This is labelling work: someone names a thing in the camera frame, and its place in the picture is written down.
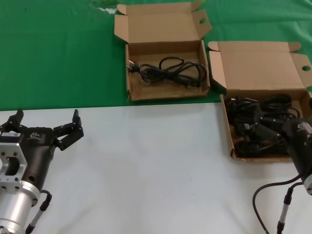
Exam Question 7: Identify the green table cloth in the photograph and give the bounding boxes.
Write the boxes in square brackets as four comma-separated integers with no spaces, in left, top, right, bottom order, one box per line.
[0,0,312,112]

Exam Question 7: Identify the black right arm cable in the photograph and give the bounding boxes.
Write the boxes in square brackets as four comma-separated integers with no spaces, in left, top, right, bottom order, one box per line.
[252,177,307,234]

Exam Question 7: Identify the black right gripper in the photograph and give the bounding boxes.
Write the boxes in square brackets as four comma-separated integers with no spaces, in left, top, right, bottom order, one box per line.
[252,103,312,182]

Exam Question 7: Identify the silver left wrist bracket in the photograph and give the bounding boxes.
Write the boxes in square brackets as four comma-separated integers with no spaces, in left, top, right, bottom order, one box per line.
[0,142,27,183]

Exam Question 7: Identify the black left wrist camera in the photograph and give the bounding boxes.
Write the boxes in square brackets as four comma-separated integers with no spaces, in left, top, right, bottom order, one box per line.
[0,131,22,144]

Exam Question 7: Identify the black power cord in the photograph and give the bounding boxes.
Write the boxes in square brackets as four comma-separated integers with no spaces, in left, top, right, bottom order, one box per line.
[235,140,293,157]
[126,56,208,88]
[234,119,281,141]
[229,95,302,122]

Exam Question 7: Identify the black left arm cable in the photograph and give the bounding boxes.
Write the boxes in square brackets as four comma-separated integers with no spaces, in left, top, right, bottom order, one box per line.
[24,190,53,234]

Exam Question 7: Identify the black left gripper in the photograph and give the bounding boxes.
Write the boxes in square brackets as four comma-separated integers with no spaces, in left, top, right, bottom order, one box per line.
[0,109,85,190]

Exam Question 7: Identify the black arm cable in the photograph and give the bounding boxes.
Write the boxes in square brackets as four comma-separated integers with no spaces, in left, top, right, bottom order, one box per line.
[252,177,307,234]
[24,190,53,234]

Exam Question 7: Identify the open cardboard box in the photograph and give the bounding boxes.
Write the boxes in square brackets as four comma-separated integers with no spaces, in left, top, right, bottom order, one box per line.
[113,0,212,102]
[207,40,312,159]

